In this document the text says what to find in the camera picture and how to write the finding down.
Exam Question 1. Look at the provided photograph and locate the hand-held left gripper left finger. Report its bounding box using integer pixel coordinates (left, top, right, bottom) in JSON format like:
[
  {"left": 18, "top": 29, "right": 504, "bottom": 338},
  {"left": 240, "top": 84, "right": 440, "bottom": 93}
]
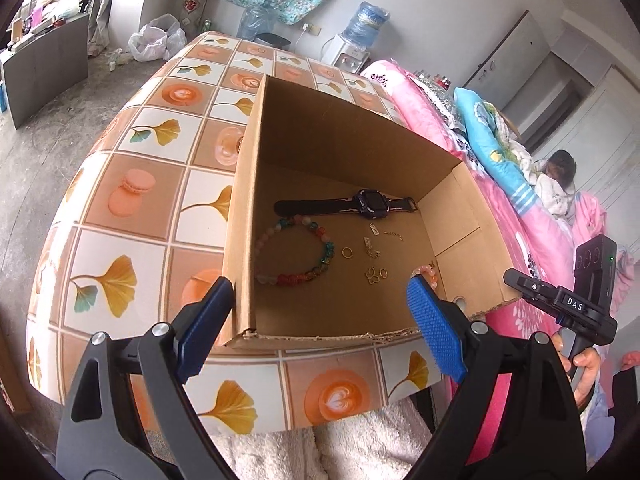
[{"left": 55, "top": 275, "right": 236, "bottom": 480}]

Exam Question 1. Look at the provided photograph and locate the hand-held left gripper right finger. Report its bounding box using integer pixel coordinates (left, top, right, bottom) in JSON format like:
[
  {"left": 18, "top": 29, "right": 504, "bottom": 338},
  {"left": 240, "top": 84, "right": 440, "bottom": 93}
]
[{"left": 405, "top": 274, "right": 587, "bottom": 480}]

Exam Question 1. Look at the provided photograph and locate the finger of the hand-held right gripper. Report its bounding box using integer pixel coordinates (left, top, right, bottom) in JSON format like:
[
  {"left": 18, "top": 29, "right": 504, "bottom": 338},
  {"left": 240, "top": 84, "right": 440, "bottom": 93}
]
[{"left": 502, "top": 267, "right": 559, "bottom": 312}]

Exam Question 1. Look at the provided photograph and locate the pink bead bracelet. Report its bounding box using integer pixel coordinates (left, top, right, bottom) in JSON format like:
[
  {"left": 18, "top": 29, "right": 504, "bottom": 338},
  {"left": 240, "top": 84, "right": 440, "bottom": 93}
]
[{"left": 411, "top": 264, "right": 441, "bottom": 288}]

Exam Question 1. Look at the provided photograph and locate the gold chain bracelet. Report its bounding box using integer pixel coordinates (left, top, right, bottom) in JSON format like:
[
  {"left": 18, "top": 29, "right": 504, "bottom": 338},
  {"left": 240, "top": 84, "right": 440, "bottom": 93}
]
[{"left": 361, "top": 223, "right": 382, "bottom": 262}]

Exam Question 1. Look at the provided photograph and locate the multicolour bead bracelet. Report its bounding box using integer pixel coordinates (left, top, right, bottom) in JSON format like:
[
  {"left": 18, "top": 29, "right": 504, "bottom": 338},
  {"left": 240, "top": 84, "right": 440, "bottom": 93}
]
[{"left": 254, "top": 216, "right": 336, "bottom": 287}]

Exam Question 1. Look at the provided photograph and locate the black smartwatch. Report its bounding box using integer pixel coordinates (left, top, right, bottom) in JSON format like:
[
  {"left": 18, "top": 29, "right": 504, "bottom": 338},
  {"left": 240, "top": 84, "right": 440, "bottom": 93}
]
[{"left": 274, "top": 188, "right": 419, "bottom": 221}]

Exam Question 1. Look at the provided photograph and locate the brown cardboard box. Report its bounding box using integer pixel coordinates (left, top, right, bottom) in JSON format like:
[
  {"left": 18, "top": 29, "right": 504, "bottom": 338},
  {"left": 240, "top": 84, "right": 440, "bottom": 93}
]
[{"left": 220, "top": 74, "right": 526, "bottom": 348}]

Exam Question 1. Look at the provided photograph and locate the person's right hand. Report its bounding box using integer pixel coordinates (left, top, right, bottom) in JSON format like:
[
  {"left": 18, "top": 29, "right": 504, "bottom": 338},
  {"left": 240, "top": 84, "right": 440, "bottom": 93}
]
[{"left": 551, "top": 332, "right": 602, "bottom": 413}]

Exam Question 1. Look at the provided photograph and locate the pink floral blanket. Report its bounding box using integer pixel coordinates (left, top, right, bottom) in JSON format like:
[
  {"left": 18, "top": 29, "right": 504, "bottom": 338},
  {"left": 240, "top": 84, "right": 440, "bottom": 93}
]
[{"left": 360, "top": 60, "right": 623, "bottom": 461}]

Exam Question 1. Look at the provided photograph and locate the tile pattern tablecloth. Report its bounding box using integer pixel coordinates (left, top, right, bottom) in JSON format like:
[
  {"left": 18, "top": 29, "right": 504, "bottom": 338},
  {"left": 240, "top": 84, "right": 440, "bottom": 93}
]
[{"left": 25, "top": 30, "right": 451, "bottom": 436}]

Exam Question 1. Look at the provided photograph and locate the white fluffy cloth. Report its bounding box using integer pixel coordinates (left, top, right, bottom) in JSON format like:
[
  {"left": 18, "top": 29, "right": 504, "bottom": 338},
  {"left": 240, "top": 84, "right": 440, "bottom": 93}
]
[{"left": 210, "top": 397, "right": 436, "bottom": 480}]

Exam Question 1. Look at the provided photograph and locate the light blue quilt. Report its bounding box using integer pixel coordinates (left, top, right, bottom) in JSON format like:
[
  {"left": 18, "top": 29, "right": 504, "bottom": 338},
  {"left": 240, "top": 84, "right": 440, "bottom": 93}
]
[{"left": 452, "top": 86, "right": 543, "bottom": 213}]

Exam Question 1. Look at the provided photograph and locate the white wardrobe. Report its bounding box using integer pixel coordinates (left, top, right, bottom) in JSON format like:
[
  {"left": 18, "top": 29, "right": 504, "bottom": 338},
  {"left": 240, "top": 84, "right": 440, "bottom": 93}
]
[{"left": 461, "top": 9, "right": 553, "bottom": 106}]

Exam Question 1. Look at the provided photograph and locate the black waste bin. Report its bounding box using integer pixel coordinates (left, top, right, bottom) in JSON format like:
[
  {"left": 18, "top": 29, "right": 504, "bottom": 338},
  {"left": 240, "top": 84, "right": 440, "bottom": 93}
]
[{"left": 254, "top": 33, "right": 288, "bottom": 52}]

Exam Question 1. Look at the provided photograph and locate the white plastic bag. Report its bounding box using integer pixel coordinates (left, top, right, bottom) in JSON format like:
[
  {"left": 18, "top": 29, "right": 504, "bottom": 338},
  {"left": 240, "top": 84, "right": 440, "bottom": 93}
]
[{"left": 128, "top": 13, "right": 188, "bottom": 62}]

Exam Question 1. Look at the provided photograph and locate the white water dispenser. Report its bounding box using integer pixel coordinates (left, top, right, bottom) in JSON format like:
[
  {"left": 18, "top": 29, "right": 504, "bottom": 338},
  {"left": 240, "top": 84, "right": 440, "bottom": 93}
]
[{"left": 320, "top": 34, "right": 372, "bottom": 75}]

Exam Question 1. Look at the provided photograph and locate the grey cabinet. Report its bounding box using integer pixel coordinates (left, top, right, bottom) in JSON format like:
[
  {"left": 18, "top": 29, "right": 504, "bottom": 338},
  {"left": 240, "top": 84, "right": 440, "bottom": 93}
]
[{"left": 0, "top": 12, "right": 91, "bottom": 129}]

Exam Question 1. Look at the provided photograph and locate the clear water jug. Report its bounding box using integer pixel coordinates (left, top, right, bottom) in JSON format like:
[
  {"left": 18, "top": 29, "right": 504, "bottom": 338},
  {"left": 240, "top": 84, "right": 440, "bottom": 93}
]
[{"left": 239, "top": 4, "right": 277, "bottom": 42}]

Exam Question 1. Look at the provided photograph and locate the blue labelled water jug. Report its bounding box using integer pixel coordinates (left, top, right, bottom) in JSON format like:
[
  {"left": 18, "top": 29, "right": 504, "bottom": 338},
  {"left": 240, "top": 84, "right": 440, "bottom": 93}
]
[{"left": 345, "top": 1, "right": 391, "bottom": 52}]

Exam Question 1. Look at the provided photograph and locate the grey curtain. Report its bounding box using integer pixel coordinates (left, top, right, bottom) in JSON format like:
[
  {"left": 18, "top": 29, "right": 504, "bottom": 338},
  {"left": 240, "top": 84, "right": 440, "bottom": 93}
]
[{"left": 86, "top": 0, "right": 123, "bottom": 57}]

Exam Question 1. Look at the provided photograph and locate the cluttered shelf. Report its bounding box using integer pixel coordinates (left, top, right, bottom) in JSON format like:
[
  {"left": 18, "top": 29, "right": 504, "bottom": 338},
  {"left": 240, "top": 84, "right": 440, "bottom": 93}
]
[{"left": 7, "top": 0, "right": 108, "bottom": 48}]

